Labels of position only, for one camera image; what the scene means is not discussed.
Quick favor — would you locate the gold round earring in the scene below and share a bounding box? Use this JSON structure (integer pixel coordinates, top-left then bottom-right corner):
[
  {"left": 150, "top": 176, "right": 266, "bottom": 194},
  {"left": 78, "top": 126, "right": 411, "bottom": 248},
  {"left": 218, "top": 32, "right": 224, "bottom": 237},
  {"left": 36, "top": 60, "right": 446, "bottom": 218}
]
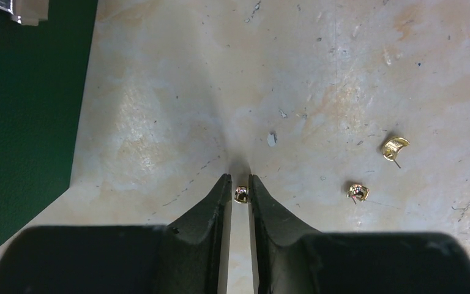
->
[{"left": 346, "top": 184, "right": 370, "bottom": 205}]

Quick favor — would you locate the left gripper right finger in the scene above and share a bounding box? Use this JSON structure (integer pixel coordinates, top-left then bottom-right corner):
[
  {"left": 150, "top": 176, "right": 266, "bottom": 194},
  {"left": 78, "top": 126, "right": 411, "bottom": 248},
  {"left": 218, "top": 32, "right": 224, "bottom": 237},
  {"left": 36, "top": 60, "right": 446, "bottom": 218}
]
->
[{"left": 248, "top": 175, "right": 470, "bottom": 293}]

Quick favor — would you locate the gold curved earring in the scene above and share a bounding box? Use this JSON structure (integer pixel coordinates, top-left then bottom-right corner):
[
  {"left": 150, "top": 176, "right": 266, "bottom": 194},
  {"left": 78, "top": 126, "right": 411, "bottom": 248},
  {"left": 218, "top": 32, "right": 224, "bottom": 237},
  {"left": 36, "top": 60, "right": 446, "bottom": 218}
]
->
[{"left": 381, "top": 137, "right": 410, "bottom": 168}]

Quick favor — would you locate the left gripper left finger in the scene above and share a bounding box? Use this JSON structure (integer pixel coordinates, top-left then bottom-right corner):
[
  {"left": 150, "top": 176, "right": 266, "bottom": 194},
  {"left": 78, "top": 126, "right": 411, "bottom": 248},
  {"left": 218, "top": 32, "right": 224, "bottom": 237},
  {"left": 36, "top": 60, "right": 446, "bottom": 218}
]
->
[{"left": 0, "top": 174, "right": 232, "bottom": 293}]

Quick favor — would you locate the green jewelry box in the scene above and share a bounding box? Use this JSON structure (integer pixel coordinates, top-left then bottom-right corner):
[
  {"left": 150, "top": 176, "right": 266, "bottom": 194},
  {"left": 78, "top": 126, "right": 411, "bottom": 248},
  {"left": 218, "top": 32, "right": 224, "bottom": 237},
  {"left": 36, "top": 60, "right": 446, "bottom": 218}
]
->
[{"left": 0, "top": 1, "right": 97, "bottom": 246}]

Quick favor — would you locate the gold stud earring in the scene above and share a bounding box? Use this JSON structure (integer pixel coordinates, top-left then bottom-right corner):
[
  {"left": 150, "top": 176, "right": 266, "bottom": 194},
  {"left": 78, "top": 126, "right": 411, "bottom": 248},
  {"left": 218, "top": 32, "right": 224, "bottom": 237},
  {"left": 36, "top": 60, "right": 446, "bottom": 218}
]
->
[{"left": 234, "top": 186, "right": 249, "bottom": 204}]

